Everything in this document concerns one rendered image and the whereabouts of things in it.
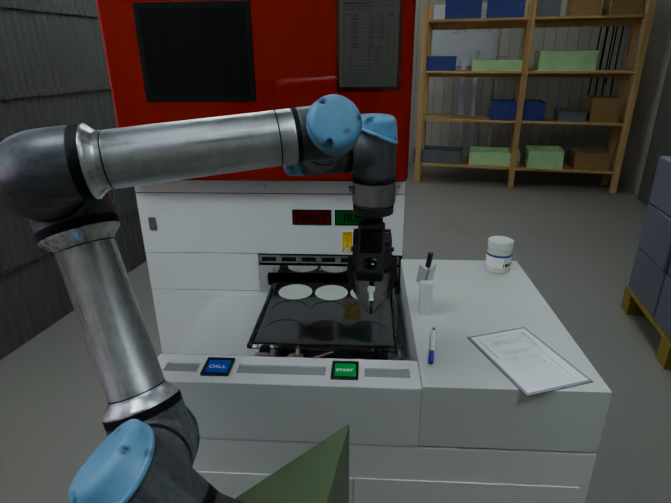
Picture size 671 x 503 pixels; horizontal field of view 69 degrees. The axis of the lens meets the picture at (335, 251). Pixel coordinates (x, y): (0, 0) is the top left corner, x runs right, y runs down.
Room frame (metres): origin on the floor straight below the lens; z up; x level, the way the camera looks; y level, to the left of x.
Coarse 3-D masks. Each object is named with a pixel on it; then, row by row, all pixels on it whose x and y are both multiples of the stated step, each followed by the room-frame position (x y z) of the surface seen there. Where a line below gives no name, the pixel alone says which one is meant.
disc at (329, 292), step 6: (318, 288) 1.32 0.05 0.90; (324, 288) 1.32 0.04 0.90; (330, 288) 1.32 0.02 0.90; (336, 288) 1.32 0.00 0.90; (342, 288) 1.32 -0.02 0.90; (318, 294) 1.28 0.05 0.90; (324, 294) 1.28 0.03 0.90; (330, 294) 1.28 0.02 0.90; (336, 294) 1.28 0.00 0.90; (342, 294) 1.28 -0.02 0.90
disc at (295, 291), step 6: (282, 288) 1.32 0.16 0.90; (288, 288) 1.32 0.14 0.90; (294, 288) 1.32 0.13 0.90; (300, 288) 1.32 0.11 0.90; (306, 288) 1.32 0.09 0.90; (282, 294) 1.28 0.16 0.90; (288, 294) 1.28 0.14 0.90; (294, 294) 1.28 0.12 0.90; (300, 294) 1.28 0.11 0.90; (306, 294) 1.28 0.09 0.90
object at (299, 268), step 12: (264, 264) 1.40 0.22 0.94; (276, 264) 1.40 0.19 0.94; (288, 264) 1.40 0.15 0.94; (300, 264) 1.40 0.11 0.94; (312, 264) 1.40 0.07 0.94; (324, 264) 1.40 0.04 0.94; (336, 264) 1.40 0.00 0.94; (264, 276) 1.40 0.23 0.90; (264, 288) 1.40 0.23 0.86; (396, 288) 1.37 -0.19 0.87
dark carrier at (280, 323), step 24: (312, 288) 1.32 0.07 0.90; (288, 312) 1.17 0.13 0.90; (312, 312) 1.17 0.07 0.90; (336, 312) 1.17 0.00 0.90; (360, 312) 1.17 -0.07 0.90; (384, 312) 1.17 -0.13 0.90; (264, 336) 1.05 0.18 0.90; (288, 336) 1.05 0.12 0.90; (312, 336) 1.05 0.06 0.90; (336, 336) 1.05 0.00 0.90; (360, 336) 1.05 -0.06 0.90; (384, 336) 1.05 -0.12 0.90
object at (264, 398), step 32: (192, 384) 0.79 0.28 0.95; (224, 384) 0.79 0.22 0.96; (256, 384) 0.78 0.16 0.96; (288, 384) 0.78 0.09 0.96; (320, 384) 0.78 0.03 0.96; (352, 384) 0.78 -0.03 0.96; (384, 384) 0.78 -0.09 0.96; (416, 384) 0.78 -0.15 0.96; (224, 416) 0.79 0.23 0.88; (256, 416) 0.78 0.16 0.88; (288, 416) 0.78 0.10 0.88; (320, 416) 0.77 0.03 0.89; (352, 416) 0.77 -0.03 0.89; (384, 416) 0.77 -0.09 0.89; (416, 416) 0.76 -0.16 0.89
